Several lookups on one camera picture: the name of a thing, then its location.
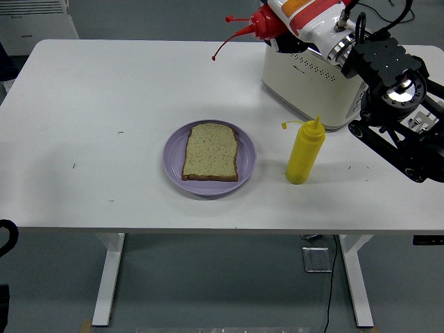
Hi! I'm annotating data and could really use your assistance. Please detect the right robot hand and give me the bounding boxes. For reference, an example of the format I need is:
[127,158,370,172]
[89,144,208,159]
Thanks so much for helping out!
[265,0,357,59]

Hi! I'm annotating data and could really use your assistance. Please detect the red squeeze bottle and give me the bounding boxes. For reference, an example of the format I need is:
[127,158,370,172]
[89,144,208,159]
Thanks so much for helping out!
[211,3,289,63]

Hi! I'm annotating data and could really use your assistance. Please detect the slice of bread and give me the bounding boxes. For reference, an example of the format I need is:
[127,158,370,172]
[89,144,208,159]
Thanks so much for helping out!
[180,123,239,182]

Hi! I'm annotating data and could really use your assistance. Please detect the cream and chrome toaster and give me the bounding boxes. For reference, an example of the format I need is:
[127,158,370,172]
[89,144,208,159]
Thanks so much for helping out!
[261,43,370,132]

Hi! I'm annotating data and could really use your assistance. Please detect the yellow squeeze bottle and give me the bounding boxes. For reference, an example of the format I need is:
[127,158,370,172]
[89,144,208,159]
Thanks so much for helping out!
[280,114,326,185]

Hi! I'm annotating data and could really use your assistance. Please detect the purple plate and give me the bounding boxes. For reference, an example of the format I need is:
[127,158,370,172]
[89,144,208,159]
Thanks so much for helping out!
[162,119,257,197]

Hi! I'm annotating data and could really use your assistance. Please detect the metal floor outlet box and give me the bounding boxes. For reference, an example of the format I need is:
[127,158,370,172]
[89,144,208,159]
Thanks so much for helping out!
[301,246,334,274]

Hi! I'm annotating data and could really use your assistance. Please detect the black table control panel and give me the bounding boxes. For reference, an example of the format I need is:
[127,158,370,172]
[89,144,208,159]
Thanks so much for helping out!
[411,234,444,246]

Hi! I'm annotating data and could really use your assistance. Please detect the white table leg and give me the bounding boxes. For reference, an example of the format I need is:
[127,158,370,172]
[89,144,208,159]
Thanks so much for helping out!
[90,232,126,327]
[338,234,375,329]

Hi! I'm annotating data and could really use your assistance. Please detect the white air conditioner unit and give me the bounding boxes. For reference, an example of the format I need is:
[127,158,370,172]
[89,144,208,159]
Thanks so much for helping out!
[0,0,80,56]

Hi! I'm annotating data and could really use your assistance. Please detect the thin black power cable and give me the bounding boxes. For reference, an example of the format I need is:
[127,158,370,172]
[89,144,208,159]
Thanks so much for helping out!
[322,234,339,333]

